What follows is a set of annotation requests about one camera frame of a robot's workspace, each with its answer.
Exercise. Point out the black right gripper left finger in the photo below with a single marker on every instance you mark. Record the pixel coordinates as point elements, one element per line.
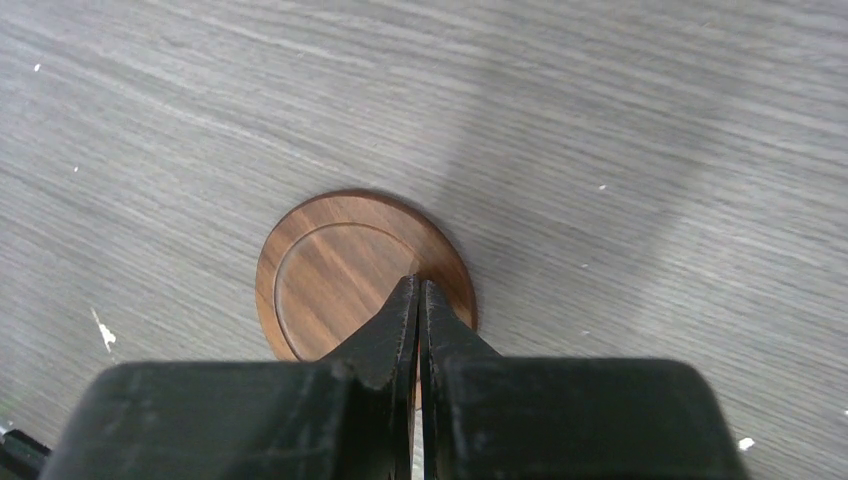
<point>348,415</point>

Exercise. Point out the dark walnut coaster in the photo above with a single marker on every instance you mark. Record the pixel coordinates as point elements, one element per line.
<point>330,264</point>

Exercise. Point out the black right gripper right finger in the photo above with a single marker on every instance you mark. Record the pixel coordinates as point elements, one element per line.
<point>490,416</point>

